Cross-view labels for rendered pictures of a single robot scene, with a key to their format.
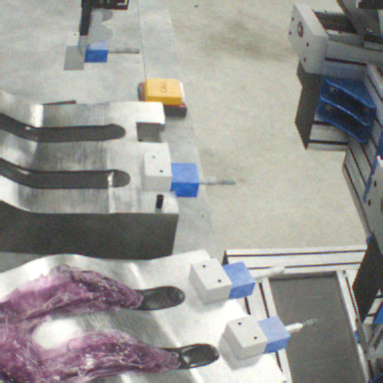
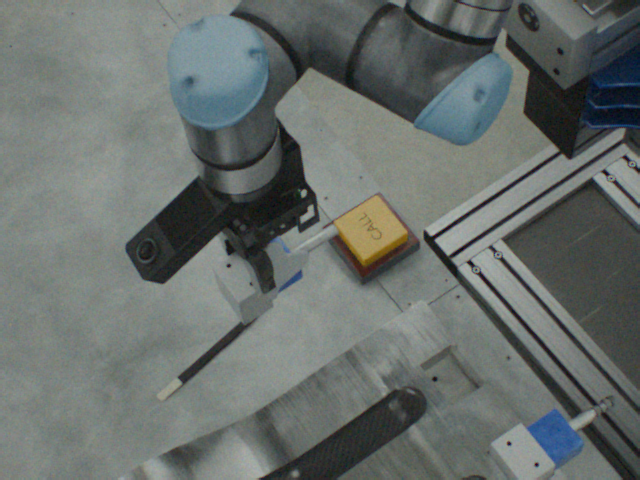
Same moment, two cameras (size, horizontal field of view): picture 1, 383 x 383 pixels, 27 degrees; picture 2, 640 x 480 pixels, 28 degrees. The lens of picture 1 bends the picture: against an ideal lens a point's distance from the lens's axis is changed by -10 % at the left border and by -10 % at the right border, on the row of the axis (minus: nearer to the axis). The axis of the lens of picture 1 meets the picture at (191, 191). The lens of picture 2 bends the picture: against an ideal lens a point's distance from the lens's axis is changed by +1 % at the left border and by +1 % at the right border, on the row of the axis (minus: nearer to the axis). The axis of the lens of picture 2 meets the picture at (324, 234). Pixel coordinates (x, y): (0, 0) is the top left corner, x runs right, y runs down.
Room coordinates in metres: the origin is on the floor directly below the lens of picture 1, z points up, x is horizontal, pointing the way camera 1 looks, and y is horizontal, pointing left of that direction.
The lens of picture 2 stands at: (0.62, 0.29, 2.05)
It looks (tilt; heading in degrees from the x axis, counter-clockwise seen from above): 62 degrees down; 346
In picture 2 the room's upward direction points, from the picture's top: 8 degrees counter-clockwise
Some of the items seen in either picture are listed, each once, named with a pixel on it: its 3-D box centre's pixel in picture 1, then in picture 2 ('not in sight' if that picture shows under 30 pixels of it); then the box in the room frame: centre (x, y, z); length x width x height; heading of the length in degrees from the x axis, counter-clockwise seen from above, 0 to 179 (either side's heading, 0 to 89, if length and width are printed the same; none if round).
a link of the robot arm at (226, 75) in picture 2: not in sight; (225, 90); (1.19, 0.21, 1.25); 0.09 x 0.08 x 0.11; 124
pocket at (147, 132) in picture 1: (150, 142); (453, 380); (1.03, 0.07, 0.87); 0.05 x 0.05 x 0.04; 13
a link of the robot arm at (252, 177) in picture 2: not in sight; (234, 144); (1.19, 0.21, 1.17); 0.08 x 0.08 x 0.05
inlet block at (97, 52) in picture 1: (101, 50); (282, 261); (1.20, 0.19, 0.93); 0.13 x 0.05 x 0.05; 104
